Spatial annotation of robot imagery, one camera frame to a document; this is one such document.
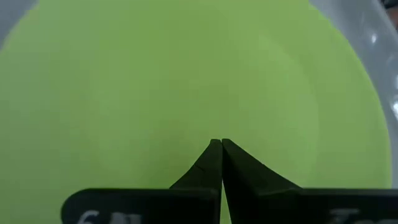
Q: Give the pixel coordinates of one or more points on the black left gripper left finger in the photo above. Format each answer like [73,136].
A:
[205,174]

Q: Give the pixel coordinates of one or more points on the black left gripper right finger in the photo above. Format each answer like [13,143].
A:
[245,180]

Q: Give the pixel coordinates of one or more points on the green plastic plate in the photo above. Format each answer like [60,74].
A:
[155,93]

